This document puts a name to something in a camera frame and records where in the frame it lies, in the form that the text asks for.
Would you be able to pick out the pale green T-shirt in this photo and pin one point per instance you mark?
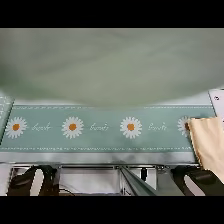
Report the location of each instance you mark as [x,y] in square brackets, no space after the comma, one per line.
[100,66]

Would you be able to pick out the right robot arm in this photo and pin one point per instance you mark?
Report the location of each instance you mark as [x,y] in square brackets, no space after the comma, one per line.
[206,180]

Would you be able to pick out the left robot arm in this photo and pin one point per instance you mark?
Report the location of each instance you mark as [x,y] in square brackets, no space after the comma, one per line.
[23,181]

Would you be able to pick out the tan garment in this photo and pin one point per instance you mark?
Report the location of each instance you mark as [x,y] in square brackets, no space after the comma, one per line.
[208,143]

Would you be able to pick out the silver frame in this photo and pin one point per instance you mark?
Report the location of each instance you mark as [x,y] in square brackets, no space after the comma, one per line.
[140,187]

